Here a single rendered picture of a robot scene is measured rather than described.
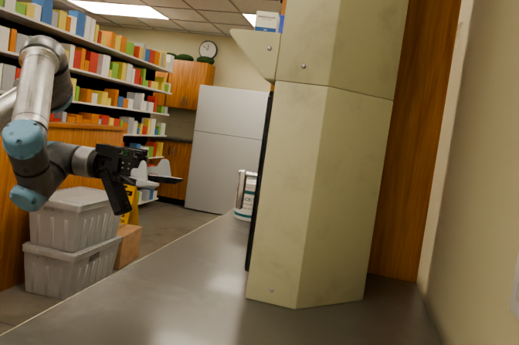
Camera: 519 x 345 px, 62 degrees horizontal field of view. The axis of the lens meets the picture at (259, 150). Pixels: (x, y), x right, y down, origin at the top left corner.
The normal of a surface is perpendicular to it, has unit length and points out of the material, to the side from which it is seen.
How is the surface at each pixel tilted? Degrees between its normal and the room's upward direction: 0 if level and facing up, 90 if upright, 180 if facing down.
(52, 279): 95
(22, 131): 42
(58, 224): 95
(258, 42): 90
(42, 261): 95
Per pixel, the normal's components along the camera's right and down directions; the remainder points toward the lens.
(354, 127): 0.52, 0.11
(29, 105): 0.25, -0.69
